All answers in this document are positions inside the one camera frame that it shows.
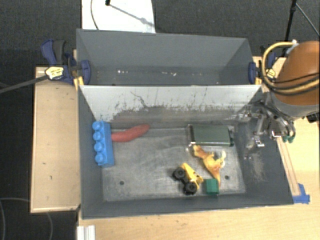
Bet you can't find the black cylinder on white bracket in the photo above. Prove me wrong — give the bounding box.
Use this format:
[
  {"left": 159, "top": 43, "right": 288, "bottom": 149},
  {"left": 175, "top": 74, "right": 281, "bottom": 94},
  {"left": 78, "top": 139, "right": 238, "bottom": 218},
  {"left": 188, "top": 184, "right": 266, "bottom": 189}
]
[{"left": 306, "top": 112, "right": 320, "bottom": 124}]

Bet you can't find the yellow toy dinosaur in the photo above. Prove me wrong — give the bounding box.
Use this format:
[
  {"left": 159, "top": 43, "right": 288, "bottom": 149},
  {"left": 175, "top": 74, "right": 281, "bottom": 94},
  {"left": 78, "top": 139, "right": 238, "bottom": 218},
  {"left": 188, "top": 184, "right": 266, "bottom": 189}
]
[{"left": 190, "top": 144, "right": 227, "bottom": 188}]

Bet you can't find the dark green flat block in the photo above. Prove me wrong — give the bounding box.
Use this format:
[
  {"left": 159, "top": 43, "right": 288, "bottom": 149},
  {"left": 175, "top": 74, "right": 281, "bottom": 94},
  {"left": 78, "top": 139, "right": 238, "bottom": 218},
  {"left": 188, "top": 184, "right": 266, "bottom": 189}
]
[{"left": 187, "top": 124, "right": 235, "bottom": 148}]

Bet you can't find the pale wood board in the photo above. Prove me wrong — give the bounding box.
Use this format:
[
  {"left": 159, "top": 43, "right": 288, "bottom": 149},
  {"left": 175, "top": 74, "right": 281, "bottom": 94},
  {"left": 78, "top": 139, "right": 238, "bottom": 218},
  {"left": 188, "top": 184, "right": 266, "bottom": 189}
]
[{"left": 29, "top": 66, "right": 83, "bottom": 214}]

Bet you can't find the red toy sausage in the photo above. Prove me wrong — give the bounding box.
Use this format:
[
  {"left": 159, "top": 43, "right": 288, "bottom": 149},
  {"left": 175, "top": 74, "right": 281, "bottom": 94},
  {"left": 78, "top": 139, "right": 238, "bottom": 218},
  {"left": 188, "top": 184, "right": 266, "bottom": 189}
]
[{"left": 110, "top": 123, "right": 151, "bottom": 143}]

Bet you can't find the small green cube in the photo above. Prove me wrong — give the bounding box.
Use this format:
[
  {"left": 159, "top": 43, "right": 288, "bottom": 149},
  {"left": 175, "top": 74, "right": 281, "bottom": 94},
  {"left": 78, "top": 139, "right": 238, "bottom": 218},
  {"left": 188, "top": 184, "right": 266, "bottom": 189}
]
[{"left": 202, "top": 178, "right": 221, "bottom": 196}]

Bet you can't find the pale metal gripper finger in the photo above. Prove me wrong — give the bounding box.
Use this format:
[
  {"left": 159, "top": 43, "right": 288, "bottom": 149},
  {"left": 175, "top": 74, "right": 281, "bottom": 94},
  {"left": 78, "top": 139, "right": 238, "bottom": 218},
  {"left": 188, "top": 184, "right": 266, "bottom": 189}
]
[
  {"left": 243, "top": 136, "right": 266, "bottom": 160},
  {"left": 235, "top": 105, "right": 254, "bottom": 123}
]

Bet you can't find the grey metal bin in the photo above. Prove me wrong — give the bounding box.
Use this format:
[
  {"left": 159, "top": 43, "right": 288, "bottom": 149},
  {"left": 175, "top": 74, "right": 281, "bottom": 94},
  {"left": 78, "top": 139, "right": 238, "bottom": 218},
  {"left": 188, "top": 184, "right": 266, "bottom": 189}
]
[{"left": 75, "top": 28, "right": 295, "bottom": 220}]

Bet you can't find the yellow toy truck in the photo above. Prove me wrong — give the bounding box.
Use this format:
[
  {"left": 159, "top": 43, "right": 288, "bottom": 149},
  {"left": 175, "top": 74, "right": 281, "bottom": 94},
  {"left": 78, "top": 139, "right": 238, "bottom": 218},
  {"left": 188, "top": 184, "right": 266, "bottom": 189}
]
[{"left": 172, "top": 162, "right": 204, "bottom": 196}]

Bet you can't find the blue toy building block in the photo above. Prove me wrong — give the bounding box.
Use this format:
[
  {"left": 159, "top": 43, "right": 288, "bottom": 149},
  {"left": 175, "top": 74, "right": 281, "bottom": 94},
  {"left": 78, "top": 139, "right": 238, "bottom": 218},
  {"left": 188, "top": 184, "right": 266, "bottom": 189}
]
[{"left": 91, "top": 120, "right": 116, "bottom": 169}]

